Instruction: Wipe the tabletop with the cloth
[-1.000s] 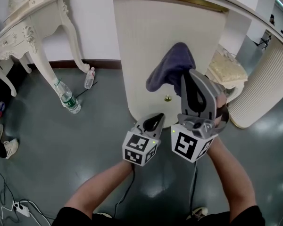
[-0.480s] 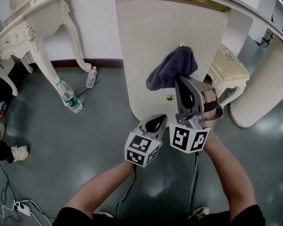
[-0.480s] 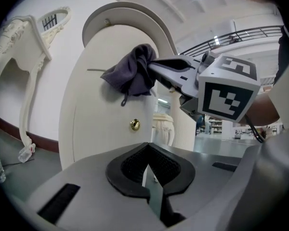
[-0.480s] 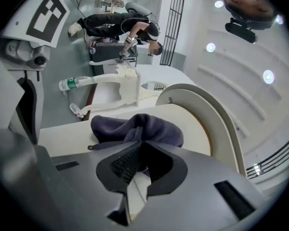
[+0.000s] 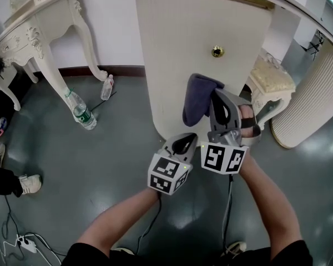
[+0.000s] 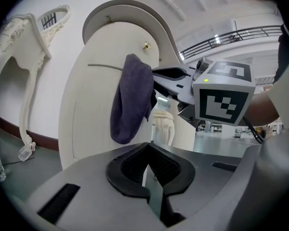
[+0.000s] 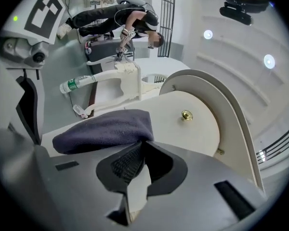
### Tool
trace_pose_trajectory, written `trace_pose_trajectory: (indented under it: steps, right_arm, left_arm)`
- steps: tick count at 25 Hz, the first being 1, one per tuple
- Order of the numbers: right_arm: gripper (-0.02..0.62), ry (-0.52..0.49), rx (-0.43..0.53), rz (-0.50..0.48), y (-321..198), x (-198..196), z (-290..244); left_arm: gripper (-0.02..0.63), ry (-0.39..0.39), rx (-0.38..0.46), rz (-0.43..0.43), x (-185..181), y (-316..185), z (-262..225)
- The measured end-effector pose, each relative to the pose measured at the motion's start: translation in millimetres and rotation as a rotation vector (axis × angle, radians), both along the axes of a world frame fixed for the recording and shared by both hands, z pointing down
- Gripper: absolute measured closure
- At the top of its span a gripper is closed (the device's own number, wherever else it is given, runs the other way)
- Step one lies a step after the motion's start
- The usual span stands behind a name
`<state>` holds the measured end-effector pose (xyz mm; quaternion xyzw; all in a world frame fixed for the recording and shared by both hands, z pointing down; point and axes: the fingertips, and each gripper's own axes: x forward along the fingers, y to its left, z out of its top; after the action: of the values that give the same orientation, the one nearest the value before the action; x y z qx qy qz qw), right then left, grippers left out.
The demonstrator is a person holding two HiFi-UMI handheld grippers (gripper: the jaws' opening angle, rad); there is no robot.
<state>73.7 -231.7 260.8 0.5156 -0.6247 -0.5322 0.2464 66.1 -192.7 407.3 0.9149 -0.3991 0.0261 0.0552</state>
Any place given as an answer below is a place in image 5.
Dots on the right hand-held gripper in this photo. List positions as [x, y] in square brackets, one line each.
[213, 159]

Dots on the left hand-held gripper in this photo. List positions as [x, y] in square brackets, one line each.
[166, 168]

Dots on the dark blue cloth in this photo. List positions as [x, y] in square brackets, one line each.
[197, 101]

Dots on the person's left forearm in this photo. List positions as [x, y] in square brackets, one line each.
[122, 220]

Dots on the person's right forearm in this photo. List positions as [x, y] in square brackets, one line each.
[266, 204]

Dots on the cream white cabinet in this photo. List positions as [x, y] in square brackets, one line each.
[183, 37]

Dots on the person's right hand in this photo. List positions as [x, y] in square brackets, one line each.
[247, 112]

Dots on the cream upholstered stool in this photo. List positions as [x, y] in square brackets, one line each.
[272, 79]

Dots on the gold cabinet knob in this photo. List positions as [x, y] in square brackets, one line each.
[218, 51]

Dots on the thin black strip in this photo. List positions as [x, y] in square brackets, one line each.
[95, 106]

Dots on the small red-label water bottle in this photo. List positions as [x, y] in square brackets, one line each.
[106, 89]

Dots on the large green-label water bottle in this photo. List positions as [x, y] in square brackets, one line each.
[81, 112]

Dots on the black tripod stand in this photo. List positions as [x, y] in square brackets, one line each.
[313, 46]

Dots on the person's right shoe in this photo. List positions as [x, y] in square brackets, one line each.
[236, 246]

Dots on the person's left shoe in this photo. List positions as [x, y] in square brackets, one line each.
[123, 250]

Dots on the person's black shirt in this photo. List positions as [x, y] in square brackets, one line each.
[288, 253]

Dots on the ornate cream vanity table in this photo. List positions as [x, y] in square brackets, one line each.
[19, 40]

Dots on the ribbed cream table pedestal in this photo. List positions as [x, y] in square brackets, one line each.
[308, 101]

